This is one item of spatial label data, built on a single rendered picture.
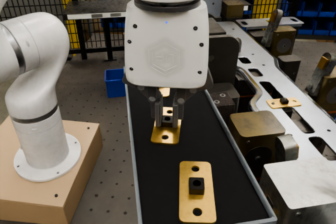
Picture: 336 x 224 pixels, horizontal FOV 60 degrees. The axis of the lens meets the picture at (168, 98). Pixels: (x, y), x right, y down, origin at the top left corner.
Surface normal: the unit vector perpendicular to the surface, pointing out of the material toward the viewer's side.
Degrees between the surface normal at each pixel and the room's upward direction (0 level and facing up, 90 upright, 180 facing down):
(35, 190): 4
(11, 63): 97
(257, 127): 0
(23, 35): 51
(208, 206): 0
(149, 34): 87
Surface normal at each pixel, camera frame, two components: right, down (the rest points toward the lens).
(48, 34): 0.75, 0.00
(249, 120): 0.00, -0.84
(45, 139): 0.54, 0.52
